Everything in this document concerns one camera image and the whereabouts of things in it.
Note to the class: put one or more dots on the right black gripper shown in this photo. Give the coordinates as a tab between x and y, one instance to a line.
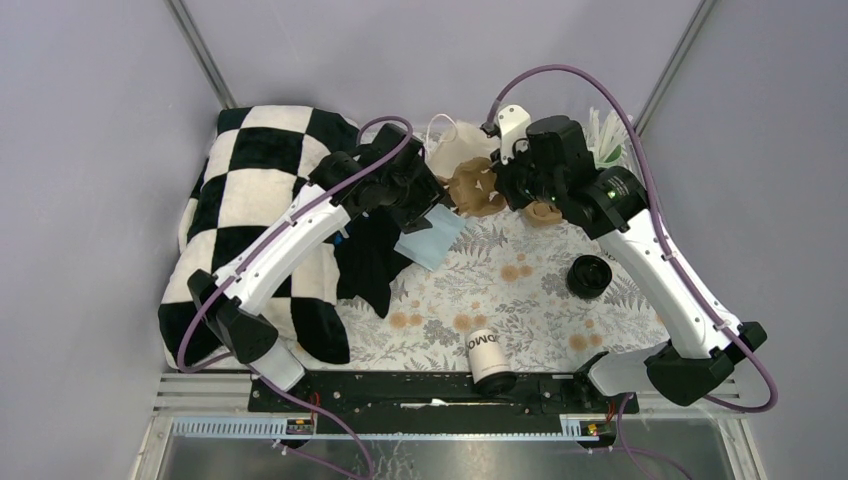
503	172

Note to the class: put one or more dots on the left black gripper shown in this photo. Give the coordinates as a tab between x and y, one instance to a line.
430	193

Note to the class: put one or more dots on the light blue paper bag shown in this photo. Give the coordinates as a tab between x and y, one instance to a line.
460	142

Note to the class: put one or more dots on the white paper coffee cup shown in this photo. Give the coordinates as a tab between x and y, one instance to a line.
485	353

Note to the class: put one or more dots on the brown cardboard cup carrier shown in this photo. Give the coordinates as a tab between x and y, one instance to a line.
472	191

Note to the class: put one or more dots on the black plastic cup lid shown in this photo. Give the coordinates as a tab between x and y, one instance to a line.
495	384

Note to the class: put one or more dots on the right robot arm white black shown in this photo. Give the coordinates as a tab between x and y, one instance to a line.
706	342

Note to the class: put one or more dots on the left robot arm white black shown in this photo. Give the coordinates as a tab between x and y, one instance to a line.
230	301

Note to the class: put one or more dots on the black t-shirt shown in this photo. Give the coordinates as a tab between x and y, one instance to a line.
367	260

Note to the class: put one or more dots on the white wrapped straws bundle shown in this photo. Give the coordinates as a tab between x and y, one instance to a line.
601	134

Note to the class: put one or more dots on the green straw holder cup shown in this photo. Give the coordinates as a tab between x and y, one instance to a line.
611	156

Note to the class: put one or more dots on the floral patterned table mat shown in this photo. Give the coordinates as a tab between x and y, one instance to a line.
505	275

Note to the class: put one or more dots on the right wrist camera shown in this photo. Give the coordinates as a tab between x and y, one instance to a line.
509	125

